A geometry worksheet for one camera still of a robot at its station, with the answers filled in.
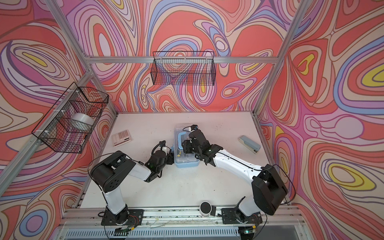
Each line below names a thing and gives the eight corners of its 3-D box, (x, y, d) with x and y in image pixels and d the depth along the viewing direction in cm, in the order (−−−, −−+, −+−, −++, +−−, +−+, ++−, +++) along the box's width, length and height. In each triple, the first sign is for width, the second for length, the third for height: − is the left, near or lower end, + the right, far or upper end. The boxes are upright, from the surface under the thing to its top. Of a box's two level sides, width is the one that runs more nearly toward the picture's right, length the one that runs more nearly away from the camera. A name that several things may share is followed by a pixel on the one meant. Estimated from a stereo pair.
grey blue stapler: (255, 155, 98) (258, 150, 94) (237, 141, 105) (239, 137, 101) (259, 150, 100) (262, 146, 96) (241, 138, 107) (243, 133, 103)
